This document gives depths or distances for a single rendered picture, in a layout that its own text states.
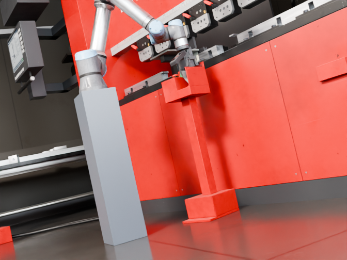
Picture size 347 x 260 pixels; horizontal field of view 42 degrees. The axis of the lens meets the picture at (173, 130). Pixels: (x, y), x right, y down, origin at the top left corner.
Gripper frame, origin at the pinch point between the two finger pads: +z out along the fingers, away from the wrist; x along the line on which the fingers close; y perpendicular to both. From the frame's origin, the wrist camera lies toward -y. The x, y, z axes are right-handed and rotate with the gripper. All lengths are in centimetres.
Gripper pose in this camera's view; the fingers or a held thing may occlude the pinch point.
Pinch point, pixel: (190, 82)
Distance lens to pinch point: 245.5
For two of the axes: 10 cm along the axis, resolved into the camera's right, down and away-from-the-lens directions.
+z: 2.8, 9.6, -0.1
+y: 6.7, -1.9, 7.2
